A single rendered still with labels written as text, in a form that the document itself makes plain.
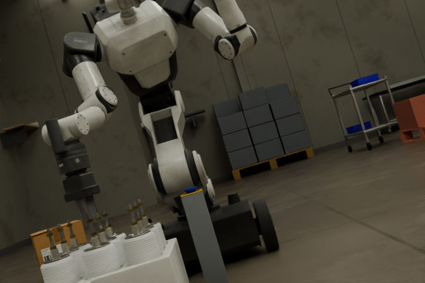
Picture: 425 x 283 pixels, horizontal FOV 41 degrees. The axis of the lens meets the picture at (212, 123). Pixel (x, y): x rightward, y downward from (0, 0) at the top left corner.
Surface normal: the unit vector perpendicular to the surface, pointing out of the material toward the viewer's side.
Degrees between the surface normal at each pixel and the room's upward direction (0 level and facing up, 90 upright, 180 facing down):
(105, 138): 90
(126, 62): 133
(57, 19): 90
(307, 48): 90
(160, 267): 90
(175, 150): 48
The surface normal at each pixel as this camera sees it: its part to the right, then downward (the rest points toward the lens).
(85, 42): 0.23, -0.62
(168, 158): -0.20, -0.68
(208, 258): 0.02, -0.07
